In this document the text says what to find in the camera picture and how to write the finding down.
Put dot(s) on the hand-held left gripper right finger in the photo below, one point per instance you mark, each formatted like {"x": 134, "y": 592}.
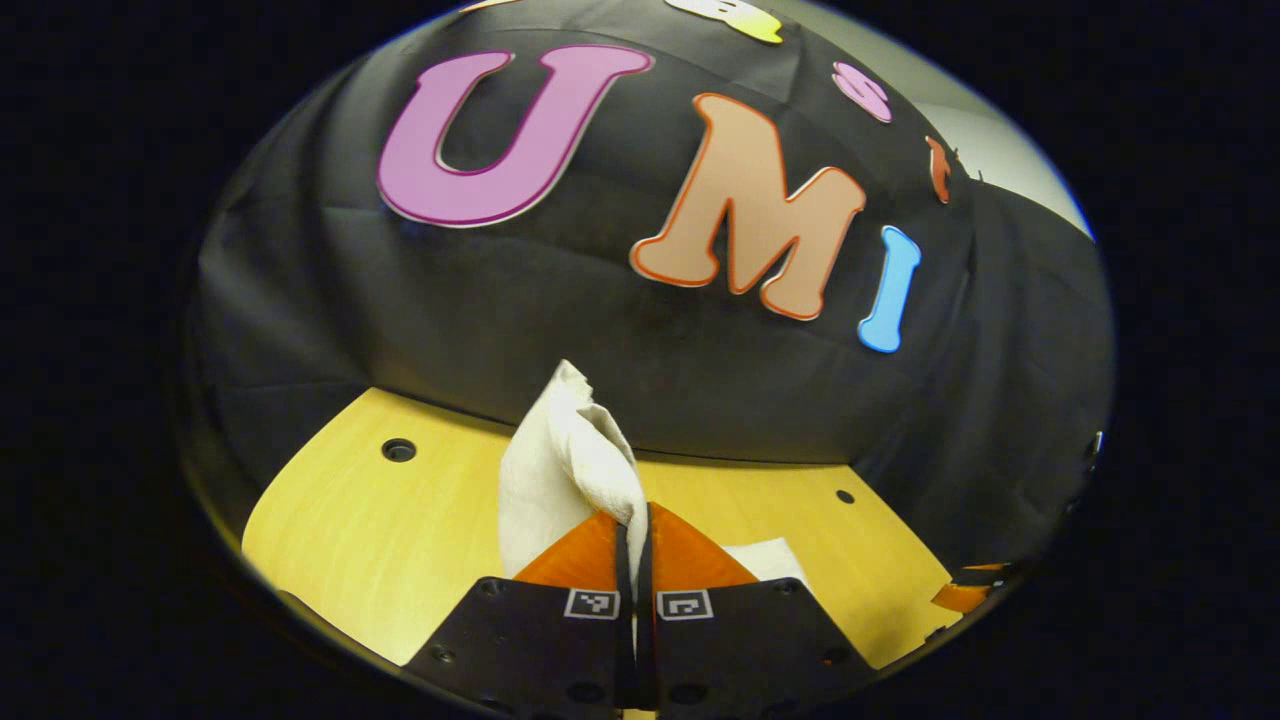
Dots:
{"x": 740, "y": 640}

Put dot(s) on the black backdrop cloth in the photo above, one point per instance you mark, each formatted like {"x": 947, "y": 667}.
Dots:
{"x": 600, "y": 330}

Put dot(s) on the white jeans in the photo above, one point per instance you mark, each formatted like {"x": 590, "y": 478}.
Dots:
{"x": 570, "y": 450}

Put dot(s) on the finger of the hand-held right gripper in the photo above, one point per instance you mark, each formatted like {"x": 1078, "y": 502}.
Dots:
{"x": 960, "y": 597}

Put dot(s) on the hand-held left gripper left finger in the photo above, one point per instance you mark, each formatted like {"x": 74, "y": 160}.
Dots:
{"x": 530, "y": 640}

